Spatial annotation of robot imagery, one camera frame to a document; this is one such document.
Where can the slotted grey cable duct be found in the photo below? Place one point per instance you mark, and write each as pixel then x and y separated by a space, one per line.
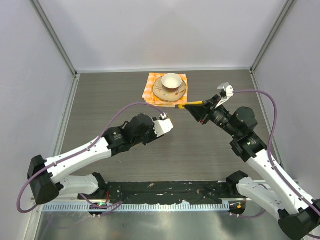
pixel 124 208

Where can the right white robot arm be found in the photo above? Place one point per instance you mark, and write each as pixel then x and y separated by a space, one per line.
pixel 296 211

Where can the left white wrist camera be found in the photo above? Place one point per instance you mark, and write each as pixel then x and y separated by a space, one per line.
pixel 162 126

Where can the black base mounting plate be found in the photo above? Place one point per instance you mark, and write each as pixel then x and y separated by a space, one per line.
pixel 167 192

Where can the yellow utility knife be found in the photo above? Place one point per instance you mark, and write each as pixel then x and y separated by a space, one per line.
pixel 183 105

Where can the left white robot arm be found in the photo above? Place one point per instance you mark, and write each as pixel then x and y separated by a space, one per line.
pixel 52 177

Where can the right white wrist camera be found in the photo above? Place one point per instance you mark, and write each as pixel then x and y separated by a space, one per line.
pixel 226 91

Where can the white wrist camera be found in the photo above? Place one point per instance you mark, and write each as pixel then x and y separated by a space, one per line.
pixel 162 126
pixel 226 91

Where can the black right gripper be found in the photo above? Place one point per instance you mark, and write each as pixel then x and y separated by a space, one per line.
pixel 202 112

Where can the white ceramic tea cup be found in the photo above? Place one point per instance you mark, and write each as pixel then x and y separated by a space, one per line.
pixel 171 81

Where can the beige floral saucer plate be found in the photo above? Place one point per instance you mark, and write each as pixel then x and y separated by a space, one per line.
pixel 169 95

